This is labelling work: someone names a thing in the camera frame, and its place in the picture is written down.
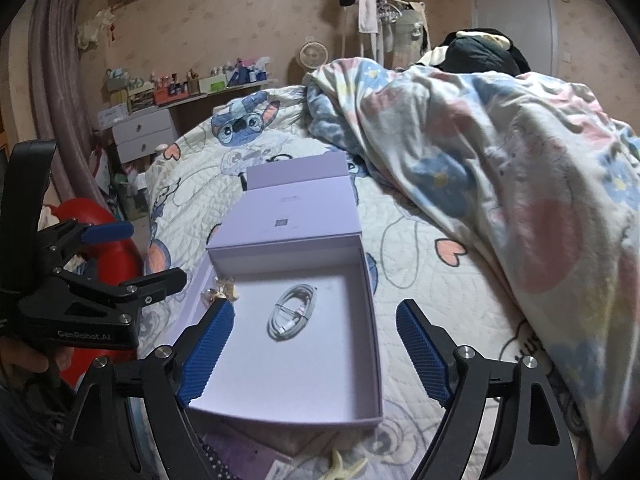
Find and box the floral blanket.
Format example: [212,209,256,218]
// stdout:
[305,57,640,461]

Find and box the person's left hand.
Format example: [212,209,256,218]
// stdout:
[0,332,56,391]

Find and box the white coiled cable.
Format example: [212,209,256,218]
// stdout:
[267,284,319,343]

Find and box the cartoon printed quilt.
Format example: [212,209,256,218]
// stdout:
[142,82,601,480]

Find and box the mauve curtain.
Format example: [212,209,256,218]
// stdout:
[27,0,113,211]

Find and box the red round object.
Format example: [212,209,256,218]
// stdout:
[42,199,146,388]

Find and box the cream wall hanging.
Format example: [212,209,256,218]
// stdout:
[80,7,118,51]

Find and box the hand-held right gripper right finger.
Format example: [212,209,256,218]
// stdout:
[395,299,581,480]

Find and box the white door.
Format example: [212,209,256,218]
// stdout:
[470,0,560,78]

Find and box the cluttered desk shelf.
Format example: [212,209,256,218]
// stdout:
[104,57,278,111]

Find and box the purple packet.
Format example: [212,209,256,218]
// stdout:
[205,430,301,480]

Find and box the yellow hair claw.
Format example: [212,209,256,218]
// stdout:
[320,449,371,480]

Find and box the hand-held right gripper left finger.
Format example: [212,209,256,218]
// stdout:
[52,300,236,480]

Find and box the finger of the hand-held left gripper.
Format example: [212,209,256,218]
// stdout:
[37,220,135,266]
[60,267,188,323]

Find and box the white drawer cabinet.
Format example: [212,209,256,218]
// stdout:
[111,108,178,163]

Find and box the translucent bow hair clip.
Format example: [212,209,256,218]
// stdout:
[201,282,240,306]

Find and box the clothes rack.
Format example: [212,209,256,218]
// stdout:
[340,0,431,68]

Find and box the small white fan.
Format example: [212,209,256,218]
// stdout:
[299,41,328,70]

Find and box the lavender cardboard box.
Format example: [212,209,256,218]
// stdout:
[175,152,385,431]

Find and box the black and white plush toy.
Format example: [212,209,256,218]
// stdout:
[417,30,531,76]

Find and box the white towel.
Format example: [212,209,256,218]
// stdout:
[356,0,379,35]

